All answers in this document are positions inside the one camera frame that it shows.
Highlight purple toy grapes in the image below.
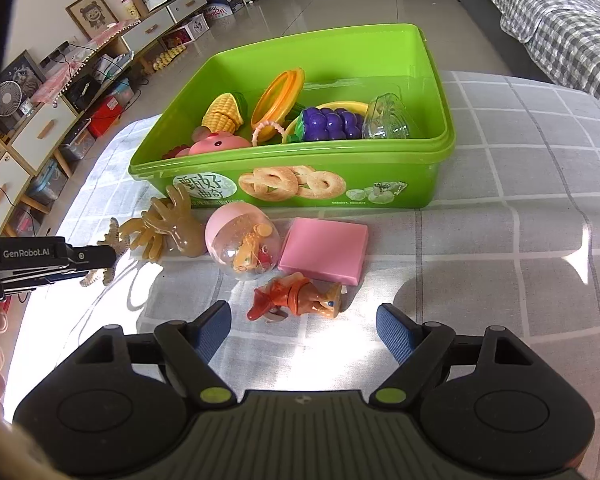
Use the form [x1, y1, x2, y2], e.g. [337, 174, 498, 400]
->
[295, 106, 366, 142]

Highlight pink lace cloth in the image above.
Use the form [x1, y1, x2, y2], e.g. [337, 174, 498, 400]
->
[30, 20, 141, 106]

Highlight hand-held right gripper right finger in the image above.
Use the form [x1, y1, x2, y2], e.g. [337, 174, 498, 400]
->
[369, 303, 533, 408]

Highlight row of yellow toys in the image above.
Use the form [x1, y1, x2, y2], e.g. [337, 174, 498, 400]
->
[147, 45, 187, 73]

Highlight grey checked tablecloth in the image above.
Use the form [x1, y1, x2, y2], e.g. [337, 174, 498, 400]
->
[0, 70, 600, 480]

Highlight person's left forearm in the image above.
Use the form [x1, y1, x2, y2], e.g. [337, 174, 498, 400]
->
[0, 422, 56, 480]

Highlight toy corn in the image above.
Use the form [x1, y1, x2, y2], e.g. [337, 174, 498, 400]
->
[201, 91, 251, 133]

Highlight clear storage bin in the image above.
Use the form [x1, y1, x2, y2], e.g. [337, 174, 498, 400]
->
[27, 160, 68, 206]

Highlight orange fox figure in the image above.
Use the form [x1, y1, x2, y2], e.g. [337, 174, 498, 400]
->
[246, 272, 343, 322]

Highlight clear plastic cup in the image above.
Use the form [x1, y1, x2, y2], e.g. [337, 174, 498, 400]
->
[361, 92, 413, 140]

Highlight dark grey sofa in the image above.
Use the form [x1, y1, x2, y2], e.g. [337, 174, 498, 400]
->
[450, 0, 536, 78]

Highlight pink pig toy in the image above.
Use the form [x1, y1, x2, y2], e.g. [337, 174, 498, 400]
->
[162, 127, 253, 160]

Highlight tan rubber hand toy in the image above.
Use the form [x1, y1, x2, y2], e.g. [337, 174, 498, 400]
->
[117, 183, 208, 262]

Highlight green plastic box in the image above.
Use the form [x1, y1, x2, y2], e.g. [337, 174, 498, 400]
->
[129, 22, 456, 210]

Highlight white desk fan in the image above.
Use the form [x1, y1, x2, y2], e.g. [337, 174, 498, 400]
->
[0, 80, 23, 118]

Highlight pink clear capsule ball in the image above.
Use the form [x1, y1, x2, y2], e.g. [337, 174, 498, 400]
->
[205, 203, 282, 281]

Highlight orange yellow toy bowl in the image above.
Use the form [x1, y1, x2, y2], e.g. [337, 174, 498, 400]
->
[251, 68, 306, 128]

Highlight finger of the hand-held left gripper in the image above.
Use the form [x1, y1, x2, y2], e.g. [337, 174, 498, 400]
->
[65, 244, 117, 281]

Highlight blue white carton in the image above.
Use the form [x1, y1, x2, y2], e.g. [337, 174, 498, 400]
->
[202, 0, 246, 23]

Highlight cream spiky rubber toy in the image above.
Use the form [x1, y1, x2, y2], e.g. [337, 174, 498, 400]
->
[79, 217, 131, 288]

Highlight framed cartoon picture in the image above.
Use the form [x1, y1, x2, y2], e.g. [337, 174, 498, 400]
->
[66, 0, 106, 41]

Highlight plaid sofa cover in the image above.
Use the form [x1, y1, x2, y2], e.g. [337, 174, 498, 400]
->
[467, 0, 600, 121]

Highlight black device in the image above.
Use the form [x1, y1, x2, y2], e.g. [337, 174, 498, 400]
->
[70, 75, 111, 111]

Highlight pink block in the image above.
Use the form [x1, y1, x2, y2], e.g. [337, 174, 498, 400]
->
[278, 217, 369, 285]

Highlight pink white beaded ring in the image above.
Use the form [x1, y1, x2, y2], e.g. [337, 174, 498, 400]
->
[251, 117, 287, 145]

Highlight dark framed picture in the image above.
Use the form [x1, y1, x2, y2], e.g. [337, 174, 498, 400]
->
[0, 50, 46, 91]

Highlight white red carton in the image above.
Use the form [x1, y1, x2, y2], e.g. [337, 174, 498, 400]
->
[162, 14, 210, 43]

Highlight white wooden cabinet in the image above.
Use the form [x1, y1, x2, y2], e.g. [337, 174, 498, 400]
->
[0, 0, 208, 238]

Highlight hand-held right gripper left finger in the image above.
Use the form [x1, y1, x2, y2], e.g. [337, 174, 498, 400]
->
[72, 300, 238, 408]

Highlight red storage box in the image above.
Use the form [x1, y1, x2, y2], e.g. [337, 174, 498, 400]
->
[87, 95, 126, 138]

